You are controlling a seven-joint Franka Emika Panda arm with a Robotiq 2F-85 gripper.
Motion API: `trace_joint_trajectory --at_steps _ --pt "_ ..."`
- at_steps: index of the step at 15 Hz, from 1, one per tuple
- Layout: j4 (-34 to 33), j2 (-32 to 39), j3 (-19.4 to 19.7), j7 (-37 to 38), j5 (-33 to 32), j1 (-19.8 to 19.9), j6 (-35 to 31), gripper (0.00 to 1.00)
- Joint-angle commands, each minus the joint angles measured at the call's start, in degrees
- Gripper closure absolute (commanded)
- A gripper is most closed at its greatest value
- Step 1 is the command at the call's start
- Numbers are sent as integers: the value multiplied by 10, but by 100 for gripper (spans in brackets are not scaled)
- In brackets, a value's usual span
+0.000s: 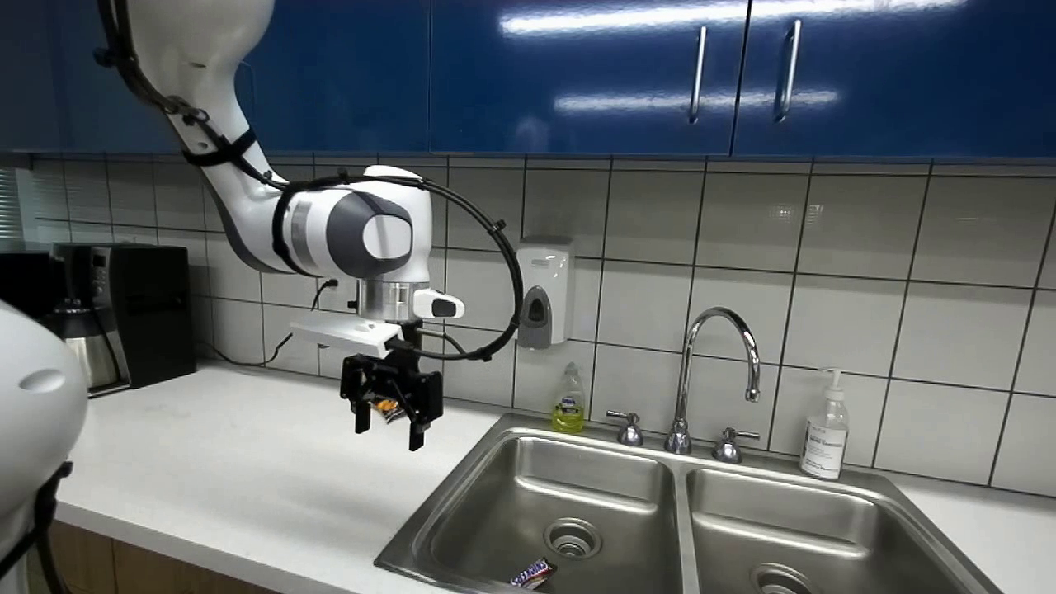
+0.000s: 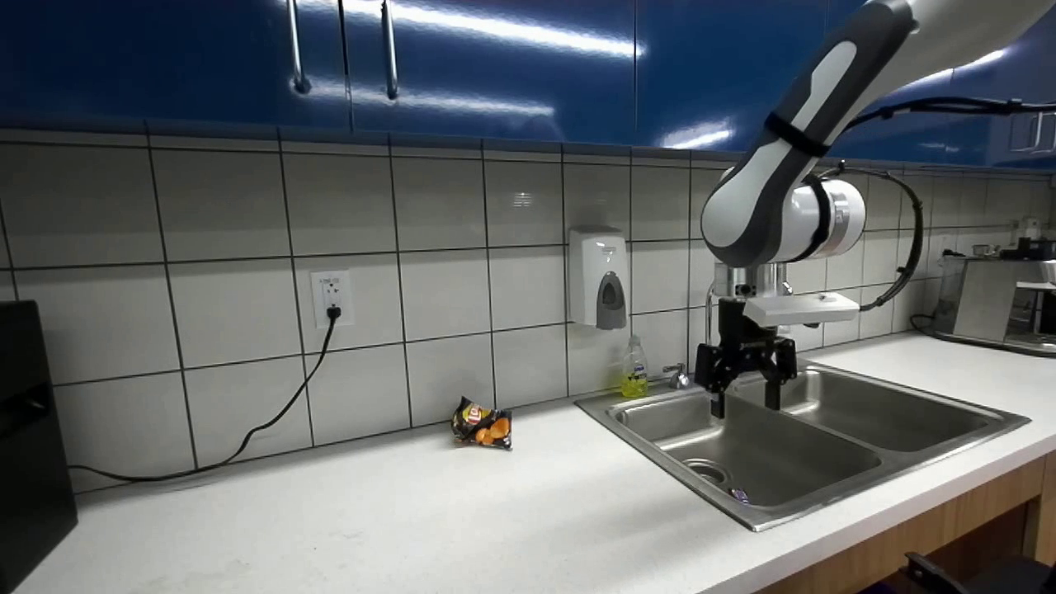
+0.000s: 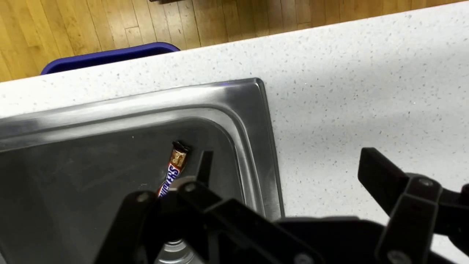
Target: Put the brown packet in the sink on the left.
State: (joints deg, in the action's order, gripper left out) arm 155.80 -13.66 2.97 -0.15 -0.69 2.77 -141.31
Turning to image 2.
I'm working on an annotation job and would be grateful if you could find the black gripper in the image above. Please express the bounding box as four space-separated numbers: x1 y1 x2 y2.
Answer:
693 295 801 423

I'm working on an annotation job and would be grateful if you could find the stainless steel double sink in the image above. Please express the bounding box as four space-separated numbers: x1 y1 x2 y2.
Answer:
575 361 1034 534

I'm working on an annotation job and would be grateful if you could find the chrome faucet knob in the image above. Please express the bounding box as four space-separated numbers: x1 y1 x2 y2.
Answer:
657 361 698 392

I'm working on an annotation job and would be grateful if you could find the green dish soap bottle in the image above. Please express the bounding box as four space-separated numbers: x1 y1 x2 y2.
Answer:
615 337 657 403

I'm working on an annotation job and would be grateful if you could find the wooden base cabinet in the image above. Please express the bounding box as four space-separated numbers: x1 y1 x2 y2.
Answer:
755 455 1056 594

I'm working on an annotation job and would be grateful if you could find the silver countertop appliance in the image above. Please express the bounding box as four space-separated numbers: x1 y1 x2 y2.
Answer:
948 235 1056 356

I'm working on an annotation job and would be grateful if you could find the black orange Lay's chip bag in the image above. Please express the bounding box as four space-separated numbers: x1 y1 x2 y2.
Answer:
448 396 514 453

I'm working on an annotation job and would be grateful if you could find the black chair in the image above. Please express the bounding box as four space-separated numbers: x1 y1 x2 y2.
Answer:
861 552 1056 594

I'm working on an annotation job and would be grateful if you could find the black box appliance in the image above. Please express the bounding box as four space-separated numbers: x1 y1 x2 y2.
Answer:
0 296 79 591

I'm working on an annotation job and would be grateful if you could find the white wall soap dispenser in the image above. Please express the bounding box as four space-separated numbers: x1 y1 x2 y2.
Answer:
567 225 633 332

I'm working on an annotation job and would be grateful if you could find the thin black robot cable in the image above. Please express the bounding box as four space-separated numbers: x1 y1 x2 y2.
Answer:
818 97 1056 318

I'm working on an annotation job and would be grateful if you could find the white wall outlet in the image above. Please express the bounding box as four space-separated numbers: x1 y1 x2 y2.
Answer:
312 269 356 323

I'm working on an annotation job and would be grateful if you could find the silver cabinet handle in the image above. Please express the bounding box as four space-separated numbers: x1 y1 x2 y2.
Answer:
381 0 403 101
283 0 314 99

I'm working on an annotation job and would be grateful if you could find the black power cord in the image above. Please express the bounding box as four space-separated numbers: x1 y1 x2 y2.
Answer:
68 308 348 488

